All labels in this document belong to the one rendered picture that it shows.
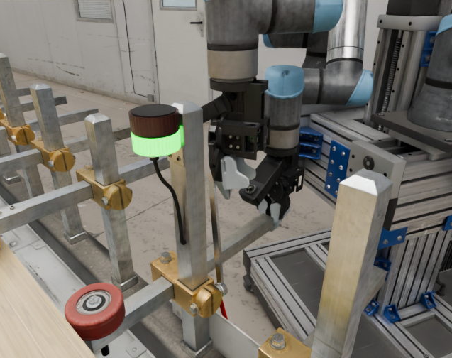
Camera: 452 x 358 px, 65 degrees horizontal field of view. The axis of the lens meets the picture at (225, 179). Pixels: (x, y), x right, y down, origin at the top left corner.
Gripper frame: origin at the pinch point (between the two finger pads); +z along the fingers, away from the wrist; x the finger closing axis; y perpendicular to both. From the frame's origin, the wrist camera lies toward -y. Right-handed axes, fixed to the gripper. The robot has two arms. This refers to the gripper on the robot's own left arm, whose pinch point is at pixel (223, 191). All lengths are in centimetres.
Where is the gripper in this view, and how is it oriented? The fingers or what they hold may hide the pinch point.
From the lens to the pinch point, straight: 63.3
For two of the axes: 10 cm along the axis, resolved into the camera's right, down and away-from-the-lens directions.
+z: 0.2, 8.9, 4.5
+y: 9.2, 1.6, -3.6
